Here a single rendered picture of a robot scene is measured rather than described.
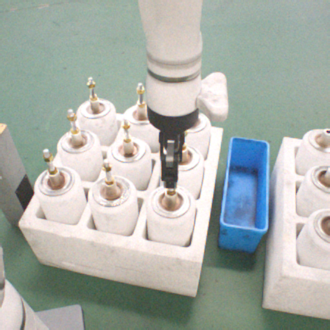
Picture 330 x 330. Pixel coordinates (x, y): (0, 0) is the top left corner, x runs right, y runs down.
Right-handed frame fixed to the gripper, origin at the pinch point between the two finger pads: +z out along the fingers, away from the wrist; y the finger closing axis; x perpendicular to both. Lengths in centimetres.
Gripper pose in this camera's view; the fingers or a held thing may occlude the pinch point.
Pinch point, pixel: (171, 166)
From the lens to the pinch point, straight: 59.9
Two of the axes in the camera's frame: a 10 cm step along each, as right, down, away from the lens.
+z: 0.0, 6.7, 7.4
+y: -0.8, 7.4, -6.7
